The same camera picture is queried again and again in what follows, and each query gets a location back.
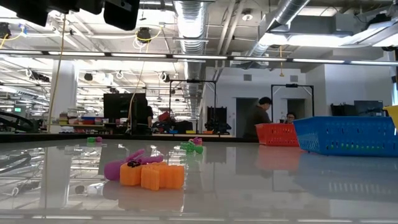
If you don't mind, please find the black ceiling device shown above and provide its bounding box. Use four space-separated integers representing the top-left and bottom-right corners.
136 27 152 44

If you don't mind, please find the white building column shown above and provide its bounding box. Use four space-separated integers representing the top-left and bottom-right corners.
50 60 78 134

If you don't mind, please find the black monitor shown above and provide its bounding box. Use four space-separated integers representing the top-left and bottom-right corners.
103 92 147 119

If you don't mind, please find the shelf with coloured boxes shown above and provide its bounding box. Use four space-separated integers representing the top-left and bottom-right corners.
58 108 105 128

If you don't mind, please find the long LED light bar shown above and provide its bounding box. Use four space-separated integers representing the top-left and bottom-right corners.
0 49 398 67

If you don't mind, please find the orange skeleton toy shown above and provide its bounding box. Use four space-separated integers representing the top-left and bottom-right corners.
119 159 185 191

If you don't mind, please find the red plastic basket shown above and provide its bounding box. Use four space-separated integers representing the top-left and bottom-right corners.
255 123 300 147

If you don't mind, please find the black background equipment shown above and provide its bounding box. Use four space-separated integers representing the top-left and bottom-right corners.
330 103 358 118

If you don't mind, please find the blue plastic basket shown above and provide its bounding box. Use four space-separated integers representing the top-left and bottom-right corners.
292 116 398 157

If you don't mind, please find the dark screen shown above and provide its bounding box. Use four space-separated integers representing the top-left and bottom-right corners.
353 100 386 118

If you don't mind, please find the yellow plastic basket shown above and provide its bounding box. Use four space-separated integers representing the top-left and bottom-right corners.
382 105 398 125

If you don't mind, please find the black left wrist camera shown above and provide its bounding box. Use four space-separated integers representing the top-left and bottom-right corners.
103 0 141 32

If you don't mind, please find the yellow hanging cable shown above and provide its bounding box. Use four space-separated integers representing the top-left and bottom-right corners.
46 14 67 134

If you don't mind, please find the silver round air duct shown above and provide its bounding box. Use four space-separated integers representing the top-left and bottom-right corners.
247 0 312 68
173 0 208 108

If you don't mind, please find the black metal frame rig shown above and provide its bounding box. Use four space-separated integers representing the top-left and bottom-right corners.
169 79 218 134
271 83 315 124

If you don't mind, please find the yellow ceiling drop cord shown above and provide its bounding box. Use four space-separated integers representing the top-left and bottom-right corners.
279 45 285 78

